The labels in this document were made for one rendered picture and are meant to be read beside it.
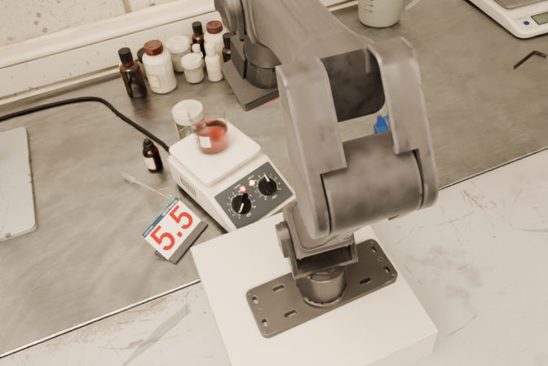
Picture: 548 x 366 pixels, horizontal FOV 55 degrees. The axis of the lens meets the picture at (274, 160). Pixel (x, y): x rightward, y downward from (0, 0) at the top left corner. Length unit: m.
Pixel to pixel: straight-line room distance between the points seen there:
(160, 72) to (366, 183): 0.86
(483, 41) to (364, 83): 0.97
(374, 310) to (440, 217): 0.25
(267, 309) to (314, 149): 0.40
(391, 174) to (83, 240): 0.69
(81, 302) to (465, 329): 0.57
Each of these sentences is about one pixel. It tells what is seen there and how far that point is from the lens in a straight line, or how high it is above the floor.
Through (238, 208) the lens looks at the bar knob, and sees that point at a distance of 0.85.
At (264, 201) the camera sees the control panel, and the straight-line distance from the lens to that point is 0.88.
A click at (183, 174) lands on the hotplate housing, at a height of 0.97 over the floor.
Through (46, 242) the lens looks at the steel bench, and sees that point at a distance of 0.99.
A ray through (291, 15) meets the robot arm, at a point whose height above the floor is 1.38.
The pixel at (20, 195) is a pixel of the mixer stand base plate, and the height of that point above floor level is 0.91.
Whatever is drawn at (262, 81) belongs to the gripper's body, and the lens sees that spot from 0.67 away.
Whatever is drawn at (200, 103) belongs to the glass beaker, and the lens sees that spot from 0.89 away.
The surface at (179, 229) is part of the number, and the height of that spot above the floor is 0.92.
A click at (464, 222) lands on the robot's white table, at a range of 0.92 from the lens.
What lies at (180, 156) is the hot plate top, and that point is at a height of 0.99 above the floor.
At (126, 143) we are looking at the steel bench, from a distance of 1.11.
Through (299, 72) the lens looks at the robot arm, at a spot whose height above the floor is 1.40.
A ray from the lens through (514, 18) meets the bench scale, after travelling 1.39.
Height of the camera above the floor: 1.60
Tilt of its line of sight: 45 degrees down
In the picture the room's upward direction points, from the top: 6 degrees counter-clockwise
